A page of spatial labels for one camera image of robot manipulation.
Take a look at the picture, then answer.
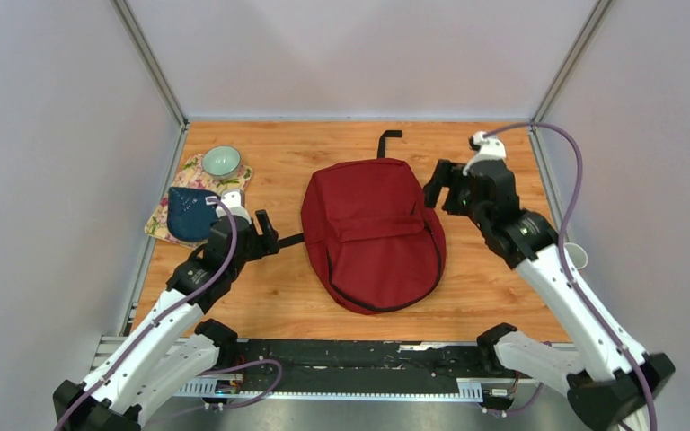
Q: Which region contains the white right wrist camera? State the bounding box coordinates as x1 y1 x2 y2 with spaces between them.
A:
462 131 507 176

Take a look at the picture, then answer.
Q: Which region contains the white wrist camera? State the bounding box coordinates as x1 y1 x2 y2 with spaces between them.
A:
462 131 507 176
205 189 252 223

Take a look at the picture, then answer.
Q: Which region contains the red backpack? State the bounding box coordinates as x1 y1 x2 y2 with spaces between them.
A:
279 130 447 315

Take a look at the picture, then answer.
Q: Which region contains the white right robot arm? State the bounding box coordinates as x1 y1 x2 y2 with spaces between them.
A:
423 159 676 430

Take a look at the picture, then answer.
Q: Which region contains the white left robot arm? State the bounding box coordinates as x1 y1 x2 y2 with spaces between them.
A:
53 207 279 430

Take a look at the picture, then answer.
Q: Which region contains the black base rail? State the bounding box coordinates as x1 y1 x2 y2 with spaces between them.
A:
179 338 536 395

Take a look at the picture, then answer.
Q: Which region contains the orange white mug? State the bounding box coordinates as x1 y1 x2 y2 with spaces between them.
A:
564 242 588 270

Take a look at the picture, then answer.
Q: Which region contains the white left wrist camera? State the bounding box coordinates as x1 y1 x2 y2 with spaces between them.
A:
205 189 252 223

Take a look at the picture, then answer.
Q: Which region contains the floral tray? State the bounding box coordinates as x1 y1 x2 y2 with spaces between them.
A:
144 154 253 249

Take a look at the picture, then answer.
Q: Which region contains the light green ceramic bowl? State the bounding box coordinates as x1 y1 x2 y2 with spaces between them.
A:
201 145 242 180

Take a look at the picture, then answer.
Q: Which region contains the dark blue leaf plate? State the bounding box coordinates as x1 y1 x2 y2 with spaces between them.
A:
166 187 218 242

